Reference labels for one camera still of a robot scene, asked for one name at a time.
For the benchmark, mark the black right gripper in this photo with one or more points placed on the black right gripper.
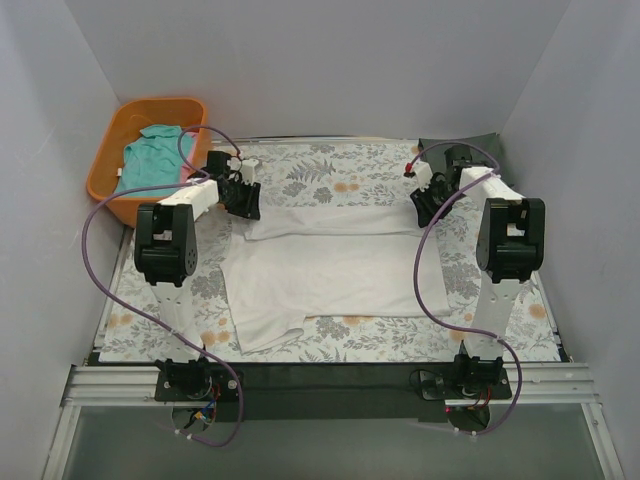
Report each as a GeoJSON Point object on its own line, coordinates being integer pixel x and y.
{"type": "Point", "coordinates": [430, 199]}

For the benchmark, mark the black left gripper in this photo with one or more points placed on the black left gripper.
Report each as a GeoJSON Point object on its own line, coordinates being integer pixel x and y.
{"type": "Point", "coordinates": [244, 195]}

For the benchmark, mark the white t shirt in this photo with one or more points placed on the white t shirt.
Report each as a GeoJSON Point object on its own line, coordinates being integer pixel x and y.
{"type": "Point", "coordinates": [300, 262]}

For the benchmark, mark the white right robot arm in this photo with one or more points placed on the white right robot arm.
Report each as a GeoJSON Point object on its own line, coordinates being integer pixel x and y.
{"type": "Point", "coordinates": [509, 249]}

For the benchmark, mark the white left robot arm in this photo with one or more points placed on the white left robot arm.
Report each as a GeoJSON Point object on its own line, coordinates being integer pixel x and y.
{"type": "Point", "coordinates": [166, 254]}

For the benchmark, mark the pink t shirt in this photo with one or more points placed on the pink t shirt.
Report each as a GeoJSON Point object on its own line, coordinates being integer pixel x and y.
{"type": "Point", "coordinates": [188, 146]}

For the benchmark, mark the floral patterned table mat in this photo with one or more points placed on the floral patterned table mat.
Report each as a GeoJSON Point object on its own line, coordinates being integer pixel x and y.
{"type": "Point", "coordinates": [316, 174]}

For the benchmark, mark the folded dark green t shirt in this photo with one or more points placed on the folded dark green t shirt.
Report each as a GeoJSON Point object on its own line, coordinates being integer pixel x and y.
{"type": "Point", "coordinates": [435, 157]}

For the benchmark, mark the teal t shirt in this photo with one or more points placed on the teal t shirt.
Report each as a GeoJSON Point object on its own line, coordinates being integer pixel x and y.
{"type": "Point", "coordinates": [153, 159]}

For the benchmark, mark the orange plastic basket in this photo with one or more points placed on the orange plastic basket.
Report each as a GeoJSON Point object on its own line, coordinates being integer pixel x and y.
{"type": "Point", "coordinates": [124, 129]}

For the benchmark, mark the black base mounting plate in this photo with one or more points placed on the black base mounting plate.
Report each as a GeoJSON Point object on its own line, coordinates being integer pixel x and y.
{"type": "Point", "coordinates": [324, 391]}

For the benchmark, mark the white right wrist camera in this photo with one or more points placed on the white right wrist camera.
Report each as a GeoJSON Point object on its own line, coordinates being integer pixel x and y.
{"type": "Point", "coordinates": [420, 172]}

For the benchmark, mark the aluminium frame rail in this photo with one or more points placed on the aluminium frame rail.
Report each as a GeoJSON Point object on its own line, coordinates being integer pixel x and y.
{"type": "Point", "coordinates": [543, 383]}

